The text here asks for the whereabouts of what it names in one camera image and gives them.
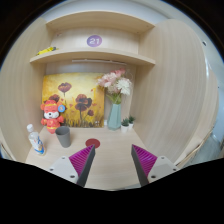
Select clear plastic tea bottle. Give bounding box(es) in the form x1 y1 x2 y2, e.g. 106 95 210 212
27 124 45 155

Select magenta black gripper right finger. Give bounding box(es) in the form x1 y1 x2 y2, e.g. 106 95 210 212
131 145 178 186

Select small potted succulent back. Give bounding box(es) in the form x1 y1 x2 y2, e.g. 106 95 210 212
129 115 136 130

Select yellow poppy flower painting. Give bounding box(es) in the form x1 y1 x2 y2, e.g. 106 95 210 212
42 72 104 128

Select teal geometric vase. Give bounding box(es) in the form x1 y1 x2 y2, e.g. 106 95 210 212
107 104 121 130

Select grey plastic cup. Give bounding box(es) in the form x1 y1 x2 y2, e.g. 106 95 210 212
55 126 71 148

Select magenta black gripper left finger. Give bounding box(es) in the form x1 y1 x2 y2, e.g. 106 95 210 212
48 145 95 187

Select purple round number sticker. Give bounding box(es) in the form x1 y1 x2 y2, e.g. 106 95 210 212
87 35 102 47

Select small potted succulent front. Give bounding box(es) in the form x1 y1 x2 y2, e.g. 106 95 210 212
121 118 129 133

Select yellow object on shelf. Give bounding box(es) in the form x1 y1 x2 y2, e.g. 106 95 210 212
36 47 59 56

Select pink white artificial flowers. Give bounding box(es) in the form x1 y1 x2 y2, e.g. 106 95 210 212
97 68 132 104

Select wooden wall shelf unit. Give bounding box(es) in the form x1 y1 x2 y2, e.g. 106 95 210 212
30 11 155 65

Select dark red round coaster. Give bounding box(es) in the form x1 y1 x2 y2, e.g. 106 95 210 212
85 138 100 148

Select red plush mouse toy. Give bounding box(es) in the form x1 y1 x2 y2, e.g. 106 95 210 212
41 100 64 134

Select small potted succulent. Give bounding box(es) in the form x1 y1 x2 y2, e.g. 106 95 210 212
129 115 136 130
121 118 129 133

